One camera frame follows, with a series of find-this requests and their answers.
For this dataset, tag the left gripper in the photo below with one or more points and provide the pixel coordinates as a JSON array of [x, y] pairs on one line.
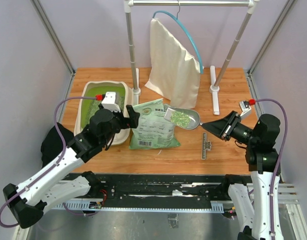
[[127, 122]]

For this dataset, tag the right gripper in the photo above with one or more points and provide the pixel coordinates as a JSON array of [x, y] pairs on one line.
[[222, 127]]

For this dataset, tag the piano pattern bag clip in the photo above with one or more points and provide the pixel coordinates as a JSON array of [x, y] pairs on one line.
[[205, 146]]

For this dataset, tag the green cat litter bag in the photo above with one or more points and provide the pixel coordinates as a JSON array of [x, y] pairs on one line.
[[153, 131]]

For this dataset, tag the grey metal scoop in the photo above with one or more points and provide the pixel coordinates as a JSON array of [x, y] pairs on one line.
[[187, 119]]

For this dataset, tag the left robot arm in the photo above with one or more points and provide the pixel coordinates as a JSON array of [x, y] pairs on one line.
[[30, 200]]

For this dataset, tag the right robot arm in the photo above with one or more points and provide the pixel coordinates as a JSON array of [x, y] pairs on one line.
[[258, 217]]

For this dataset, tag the cream cloth bag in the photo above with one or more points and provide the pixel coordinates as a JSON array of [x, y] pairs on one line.
[[175, 73]]

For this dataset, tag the black cloth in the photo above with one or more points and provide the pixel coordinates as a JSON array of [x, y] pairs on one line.
[[52, 145]]

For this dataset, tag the blue clothes hanger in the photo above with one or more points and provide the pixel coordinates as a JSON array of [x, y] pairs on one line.
[[190, 38]]

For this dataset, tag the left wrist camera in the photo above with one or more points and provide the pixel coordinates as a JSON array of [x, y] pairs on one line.
[[111, 101]]

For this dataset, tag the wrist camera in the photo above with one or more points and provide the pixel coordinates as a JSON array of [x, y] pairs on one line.
[[246, 109], [111, 101]]

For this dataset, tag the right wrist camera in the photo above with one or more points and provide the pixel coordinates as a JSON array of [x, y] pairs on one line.
[[246, 109]]

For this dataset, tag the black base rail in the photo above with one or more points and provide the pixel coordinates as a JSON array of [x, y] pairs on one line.
[[166, 191]]

